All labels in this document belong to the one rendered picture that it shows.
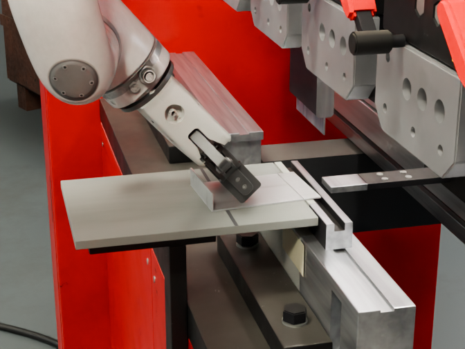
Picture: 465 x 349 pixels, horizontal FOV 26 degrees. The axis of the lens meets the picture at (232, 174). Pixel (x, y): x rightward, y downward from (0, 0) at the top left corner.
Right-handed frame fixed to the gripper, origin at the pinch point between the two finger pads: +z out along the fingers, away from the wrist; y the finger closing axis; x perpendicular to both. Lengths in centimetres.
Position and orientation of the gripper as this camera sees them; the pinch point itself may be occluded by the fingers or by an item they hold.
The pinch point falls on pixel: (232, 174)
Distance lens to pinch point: 114.8
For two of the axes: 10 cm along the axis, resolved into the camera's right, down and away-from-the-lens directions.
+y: -3.3, -3.4, 8.8
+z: 6.1, 6.3, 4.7
